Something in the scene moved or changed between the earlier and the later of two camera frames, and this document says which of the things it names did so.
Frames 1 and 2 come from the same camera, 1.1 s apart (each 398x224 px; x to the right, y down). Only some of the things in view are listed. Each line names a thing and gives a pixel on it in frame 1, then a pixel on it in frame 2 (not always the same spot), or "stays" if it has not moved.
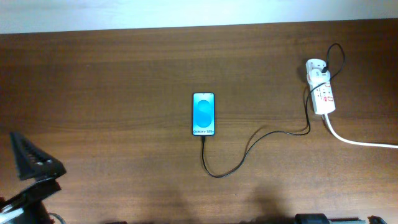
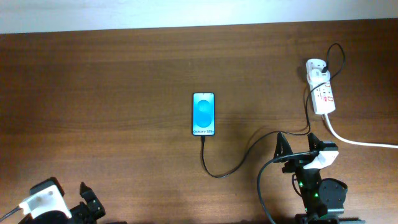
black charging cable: x=306 y=131 stays
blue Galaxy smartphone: x=203 y=114 stays
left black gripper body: x=35 y=211 → x=80 y=214
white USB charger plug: x=316 y=76 stays
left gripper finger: x=32 y=163 → x=94 y=205
